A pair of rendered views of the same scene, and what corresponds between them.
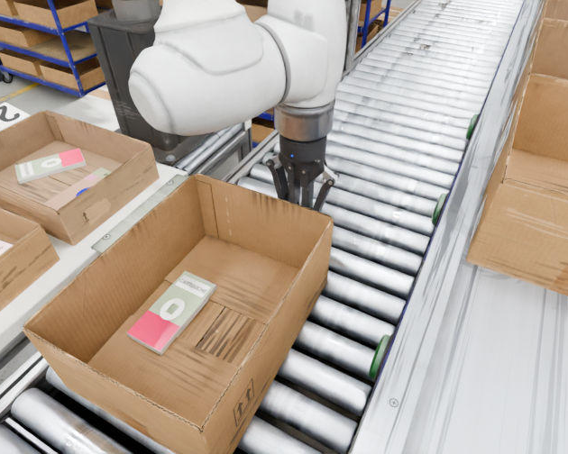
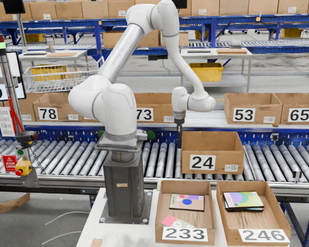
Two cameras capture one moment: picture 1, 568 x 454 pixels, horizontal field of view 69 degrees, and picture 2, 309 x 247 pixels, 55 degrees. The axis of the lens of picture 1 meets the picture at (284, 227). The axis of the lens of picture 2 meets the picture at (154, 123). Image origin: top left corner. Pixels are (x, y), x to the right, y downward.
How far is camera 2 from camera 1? 224 cm
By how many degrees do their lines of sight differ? 88
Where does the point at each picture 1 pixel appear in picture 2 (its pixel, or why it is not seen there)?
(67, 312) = (234, 156)
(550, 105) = not seen: hidden behind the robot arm
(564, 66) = not seen: hidden behind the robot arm
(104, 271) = (221, 155)
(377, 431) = (219, 125)
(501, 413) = (206, 120)
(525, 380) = (198, 119)
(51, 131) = (156, 236)
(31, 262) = (225, 188)
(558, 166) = not seen: hidden behind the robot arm
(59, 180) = (184, 217)
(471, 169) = (144, 124)
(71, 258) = (213, 193)
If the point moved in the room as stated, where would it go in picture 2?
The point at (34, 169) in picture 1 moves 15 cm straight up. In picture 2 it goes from (186, 226) to (186, 202)
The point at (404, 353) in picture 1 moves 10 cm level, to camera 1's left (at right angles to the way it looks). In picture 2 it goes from (204, 125) to (212, 130)
